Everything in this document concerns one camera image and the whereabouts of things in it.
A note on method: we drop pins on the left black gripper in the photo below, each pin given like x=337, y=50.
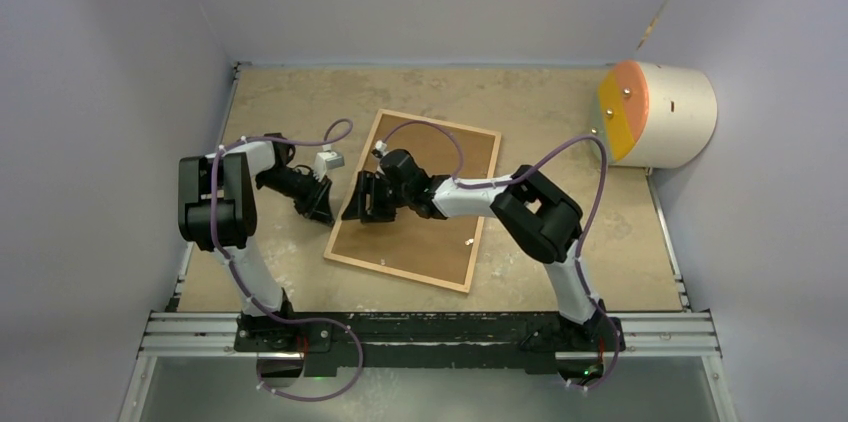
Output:
x=322, y=210

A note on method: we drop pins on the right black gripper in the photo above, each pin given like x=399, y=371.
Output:
x=365, y=186

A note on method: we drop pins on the light wooden picture frame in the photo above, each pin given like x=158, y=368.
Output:
x=477, y=220

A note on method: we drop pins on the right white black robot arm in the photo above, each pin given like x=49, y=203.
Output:
x=540, y=217

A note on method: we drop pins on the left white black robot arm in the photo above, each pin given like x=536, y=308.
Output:
x=217, y=212

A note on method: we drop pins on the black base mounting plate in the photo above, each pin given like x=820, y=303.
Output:
x=538, y=343

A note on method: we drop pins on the white cylinder with coloured face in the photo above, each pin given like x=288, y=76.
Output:
x=653, y=116

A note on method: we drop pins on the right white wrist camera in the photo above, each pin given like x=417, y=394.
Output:
x=380, y=149

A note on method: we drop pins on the aluminium rail frame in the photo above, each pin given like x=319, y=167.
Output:
x=682, y=334

